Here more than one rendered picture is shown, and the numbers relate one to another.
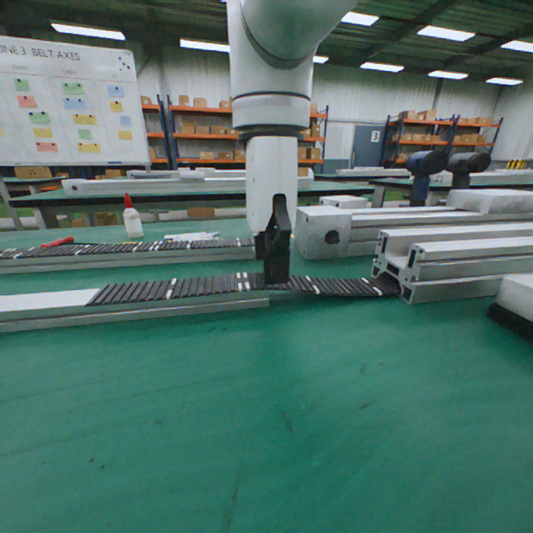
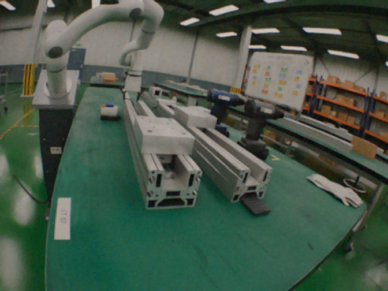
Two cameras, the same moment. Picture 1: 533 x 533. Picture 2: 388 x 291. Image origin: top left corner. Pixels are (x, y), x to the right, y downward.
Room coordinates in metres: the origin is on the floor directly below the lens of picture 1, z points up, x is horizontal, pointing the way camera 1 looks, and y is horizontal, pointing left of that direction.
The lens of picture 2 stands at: (0.40, -1.30, 1.02)
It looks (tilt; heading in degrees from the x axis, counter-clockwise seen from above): 18 degrees down; 74
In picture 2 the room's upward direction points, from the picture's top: 12 degrees clockwise
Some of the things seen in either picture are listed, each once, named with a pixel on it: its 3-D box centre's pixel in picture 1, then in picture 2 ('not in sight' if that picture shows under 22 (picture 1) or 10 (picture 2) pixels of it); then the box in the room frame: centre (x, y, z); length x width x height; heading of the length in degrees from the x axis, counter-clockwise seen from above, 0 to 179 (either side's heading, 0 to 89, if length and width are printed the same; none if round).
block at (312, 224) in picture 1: (322, 233); (162, 108); (0.50, -0.12, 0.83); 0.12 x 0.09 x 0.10; 10
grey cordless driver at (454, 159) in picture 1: (451, 188); (263, 130); (0.86, -0.64, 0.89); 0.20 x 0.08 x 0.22; 179
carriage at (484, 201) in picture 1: (492, 205); (193, 119); (0.59, -0.56, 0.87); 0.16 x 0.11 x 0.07; 100
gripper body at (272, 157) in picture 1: (270, 180); (133, 82); (0.30, 0.00, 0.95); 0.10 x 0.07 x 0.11; 10
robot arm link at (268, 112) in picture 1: (270, 120); (135, 73); (0.31, 0.00, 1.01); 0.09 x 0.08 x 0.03; 10
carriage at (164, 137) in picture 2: not in sight; (159, 138); (0.45, -0.84, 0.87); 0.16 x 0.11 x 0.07; 100
